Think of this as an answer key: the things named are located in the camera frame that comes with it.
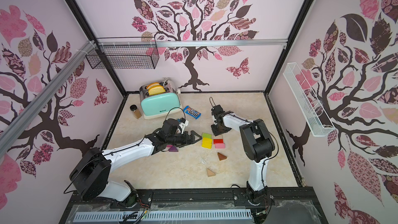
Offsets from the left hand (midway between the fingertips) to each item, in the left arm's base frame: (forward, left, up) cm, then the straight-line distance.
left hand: (196, 142), depth 81 cm
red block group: (+6, -13, -9) cm, 17 cm away
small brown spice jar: (+25, +40, -5) cm, 48 cm away
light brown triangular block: (-13, -7, -10) cm, 18 cm away
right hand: (+13, -14, -11) cm, 22 cm away
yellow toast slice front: (+32, +26, +9) cm, 42 cm away
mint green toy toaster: (+26, +23, +1) cm, 35 cm away
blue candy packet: (+29, +6, -9) cm, 31 cm away
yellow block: (+3, -7, -12) cm, 14 cm away
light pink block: (+3, -14, -11) cm, 18 cm away
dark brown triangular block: (-4, -14, -9) cm, 17 cm away
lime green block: (+12, -6, -13) cm, 19 cm away
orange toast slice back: (+38, +31, +8) cm, 50 cm away
